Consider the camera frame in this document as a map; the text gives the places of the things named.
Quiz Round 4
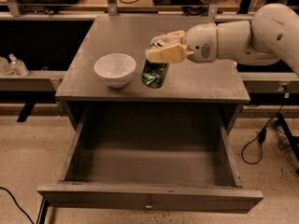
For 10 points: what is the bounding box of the black cable on left floor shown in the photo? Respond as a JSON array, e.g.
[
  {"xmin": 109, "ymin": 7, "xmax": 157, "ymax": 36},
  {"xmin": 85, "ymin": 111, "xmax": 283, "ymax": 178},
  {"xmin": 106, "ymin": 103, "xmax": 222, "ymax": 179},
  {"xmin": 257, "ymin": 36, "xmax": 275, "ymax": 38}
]
[{"xmin": 0, "ymin": 186, "xmax": 35, "ymax": 224}]

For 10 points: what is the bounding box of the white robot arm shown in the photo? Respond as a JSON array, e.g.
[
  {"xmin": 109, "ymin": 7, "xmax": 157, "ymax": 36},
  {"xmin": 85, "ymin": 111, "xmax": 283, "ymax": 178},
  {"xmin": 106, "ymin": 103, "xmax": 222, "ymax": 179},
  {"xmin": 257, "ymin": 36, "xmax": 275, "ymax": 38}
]
[{"xmin": 145, "ymin": 4, "xmax": 299, "ymax": 76}]

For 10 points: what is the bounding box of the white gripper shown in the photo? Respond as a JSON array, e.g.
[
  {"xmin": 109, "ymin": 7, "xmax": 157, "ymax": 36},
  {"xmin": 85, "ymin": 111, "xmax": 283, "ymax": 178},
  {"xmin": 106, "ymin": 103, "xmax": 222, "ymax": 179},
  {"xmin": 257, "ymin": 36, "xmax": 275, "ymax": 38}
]
[{"xmin": 145, "ymin": 23, "xmax": 217, "ymax": 63}]

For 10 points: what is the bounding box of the clear bottle on shelf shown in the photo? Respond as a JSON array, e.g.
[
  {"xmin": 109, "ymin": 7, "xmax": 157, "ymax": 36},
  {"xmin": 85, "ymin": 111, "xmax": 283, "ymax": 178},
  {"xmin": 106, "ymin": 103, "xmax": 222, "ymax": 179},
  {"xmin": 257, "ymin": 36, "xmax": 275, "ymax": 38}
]
[{"xmin": 9, "ymin": 53, "xmax": 29, "ymax": 77}]

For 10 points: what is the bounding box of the grey wooden cabinet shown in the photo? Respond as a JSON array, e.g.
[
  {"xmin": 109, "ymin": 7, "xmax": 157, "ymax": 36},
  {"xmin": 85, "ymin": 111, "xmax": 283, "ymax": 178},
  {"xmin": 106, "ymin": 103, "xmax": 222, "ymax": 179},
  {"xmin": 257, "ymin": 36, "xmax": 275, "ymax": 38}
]
[{"xmin": 54, "ymin": 14, "xmax": 251, "ymax": 135}]

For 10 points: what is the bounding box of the metal drawer knob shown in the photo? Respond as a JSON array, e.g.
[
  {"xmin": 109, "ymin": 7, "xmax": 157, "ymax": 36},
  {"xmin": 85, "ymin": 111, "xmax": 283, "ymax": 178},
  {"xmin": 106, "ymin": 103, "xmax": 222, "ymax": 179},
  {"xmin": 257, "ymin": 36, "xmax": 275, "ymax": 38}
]
[{"xmin": 145, "ymin": 197, "xmax": 154, "ymax": 211}]

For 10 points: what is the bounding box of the white ceramic bowl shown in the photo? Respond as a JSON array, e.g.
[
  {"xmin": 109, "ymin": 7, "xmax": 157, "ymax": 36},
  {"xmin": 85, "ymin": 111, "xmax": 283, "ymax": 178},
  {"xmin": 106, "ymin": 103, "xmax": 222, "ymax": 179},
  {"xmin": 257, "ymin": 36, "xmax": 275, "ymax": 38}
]
[{"xmin": 93, "ymin": 53, "xmax": 136, "ymax": 88}]

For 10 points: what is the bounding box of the open grey top drawer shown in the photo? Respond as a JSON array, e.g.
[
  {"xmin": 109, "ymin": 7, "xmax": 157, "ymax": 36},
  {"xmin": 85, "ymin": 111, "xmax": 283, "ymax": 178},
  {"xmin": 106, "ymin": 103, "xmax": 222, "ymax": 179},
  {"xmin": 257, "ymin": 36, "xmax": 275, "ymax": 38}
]
[{"xmin": 38, "ymin": 103, "xmax": 263, "ymax": 213}]

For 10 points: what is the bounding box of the green soda can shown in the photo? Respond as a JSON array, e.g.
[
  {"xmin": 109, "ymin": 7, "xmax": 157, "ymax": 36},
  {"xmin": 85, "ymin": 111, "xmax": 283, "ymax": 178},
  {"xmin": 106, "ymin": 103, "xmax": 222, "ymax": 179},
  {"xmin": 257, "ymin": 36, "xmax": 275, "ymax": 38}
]
[{"xmin": 141, "ymin": 40, "xmax": 170, "ymax": 90}]

